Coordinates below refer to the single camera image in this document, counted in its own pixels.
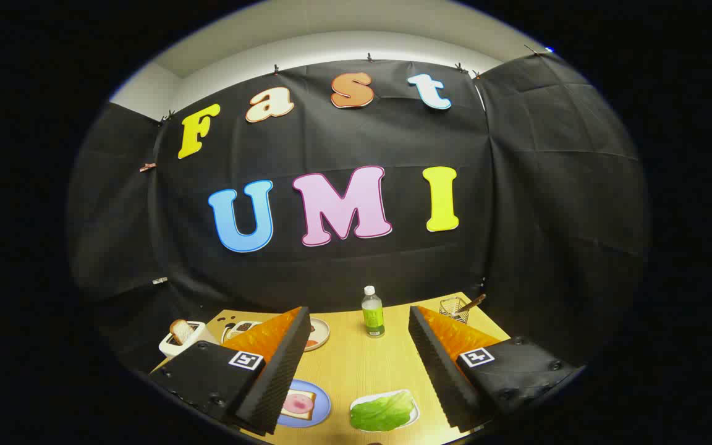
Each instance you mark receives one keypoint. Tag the toast slice under ham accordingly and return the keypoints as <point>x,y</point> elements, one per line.
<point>310,396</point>

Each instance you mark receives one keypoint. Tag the round cream plate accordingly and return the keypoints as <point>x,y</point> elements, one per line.
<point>322,330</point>

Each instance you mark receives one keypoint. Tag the white square plate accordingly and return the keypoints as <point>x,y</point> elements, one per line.
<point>361,400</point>

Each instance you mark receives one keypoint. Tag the plain white bread slice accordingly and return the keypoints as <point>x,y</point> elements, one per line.
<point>181,331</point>

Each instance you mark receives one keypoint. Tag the white toaster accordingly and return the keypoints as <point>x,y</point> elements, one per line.
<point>204,334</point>

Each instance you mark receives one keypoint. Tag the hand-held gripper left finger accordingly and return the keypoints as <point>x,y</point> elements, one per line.
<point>275,383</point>

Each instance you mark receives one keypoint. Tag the blue round plate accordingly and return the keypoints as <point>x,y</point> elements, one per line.
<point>322,402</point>

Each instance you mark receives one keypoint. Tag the pink cloth clip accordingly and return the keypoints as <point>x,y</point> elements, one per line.
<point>147,167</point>

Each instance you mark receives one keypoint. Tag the green lettuce leaf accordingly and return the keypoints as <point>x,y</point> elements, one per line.
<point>384,413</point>

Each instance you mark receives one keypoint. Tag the black backdrop cloth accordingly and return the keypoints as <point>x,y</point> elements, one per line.
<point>343,272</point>

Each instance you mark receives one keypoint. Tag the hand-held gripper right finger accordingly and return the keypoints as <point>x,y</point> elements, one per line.
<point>442,377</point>

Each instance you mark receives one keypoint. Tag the pink ham slice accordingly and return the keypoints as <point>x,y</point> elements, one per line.
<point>299,405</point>

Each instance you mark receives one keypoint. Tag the green label drink bottle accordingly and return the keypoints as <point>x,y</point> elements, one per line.
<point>372,318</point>

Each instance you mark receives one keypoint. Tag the white divided bean dish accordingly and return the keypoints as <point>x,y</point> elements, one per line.
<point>238,326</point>

